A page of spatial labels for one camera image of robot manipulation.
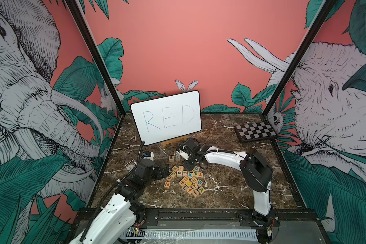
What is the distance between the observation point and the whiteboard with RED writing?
0.85m

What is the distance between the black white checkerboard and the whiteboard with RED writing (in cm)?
33

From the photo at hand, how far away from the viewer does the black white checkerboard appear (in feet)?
3.48
